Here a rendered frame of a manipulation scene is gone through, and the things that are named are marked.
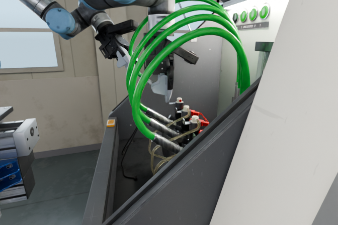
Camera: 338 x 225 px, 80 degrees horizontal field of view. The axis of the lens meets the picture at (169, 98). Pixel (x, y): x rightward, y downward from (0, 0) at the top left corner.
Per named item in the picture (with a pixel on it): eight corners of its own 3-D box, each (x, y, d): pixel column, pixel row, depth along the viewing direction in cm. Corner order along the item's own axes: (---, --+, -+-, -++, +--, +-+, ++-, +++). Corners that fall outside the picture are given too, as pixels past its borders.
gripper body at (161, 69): (144, 72, 63) (143, 32, 60) (171, 71, 65) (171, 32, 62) (146, 76, 56) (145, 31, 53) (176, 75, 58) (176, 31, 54)
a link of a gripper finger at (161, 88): (152, 103, 63) (151, 74, 60) (170, 102, 64) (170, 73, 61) (153, 106, 60) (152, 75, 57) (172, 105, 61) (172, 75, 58)
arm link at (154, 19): (171, 17, 60) (178, 13, 53) (171, 33, 62) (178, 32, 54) (146, 16, 59) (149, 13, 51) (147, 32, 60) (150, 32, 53)
